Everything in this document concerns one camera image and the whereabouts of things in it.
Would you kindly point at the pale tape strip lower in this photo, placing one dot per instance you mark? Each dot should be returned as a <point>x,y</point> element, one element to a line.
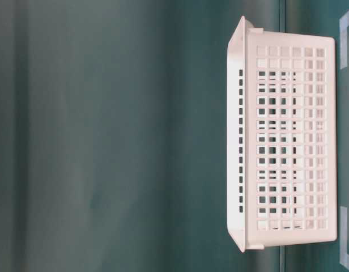
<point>343,255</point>

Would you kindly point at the pale tape strip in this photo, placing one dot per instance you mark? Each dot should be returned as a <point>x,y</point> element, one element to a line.
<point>343,255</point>
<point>343,27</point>

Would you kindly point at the pale tape strip upper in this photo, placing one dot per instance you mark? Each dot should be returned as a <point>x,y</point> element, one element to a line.
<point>343,27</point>

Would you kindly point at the white plastic lattice basket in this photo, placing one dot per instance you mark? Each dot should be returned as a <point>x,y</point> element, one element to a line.
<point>281,138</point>

